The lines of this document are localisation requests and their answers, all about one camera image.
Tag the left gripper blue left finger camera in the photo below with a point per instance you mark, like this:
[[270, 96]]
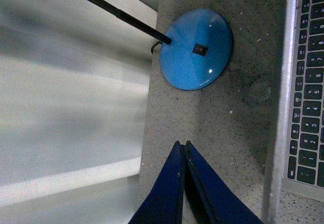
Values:
[[164, 203]]

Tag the left gripper blue right finger camera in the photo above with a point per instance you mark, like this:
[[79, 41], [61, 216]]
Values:
[[220, 204]]

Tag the silver laptop with black keyboard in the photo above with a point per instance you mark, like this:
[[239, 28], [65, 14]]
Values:
[[295, 156]]

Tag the blue desk lamp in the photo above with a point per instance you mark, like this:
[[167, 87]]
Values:
[[195, 50]]

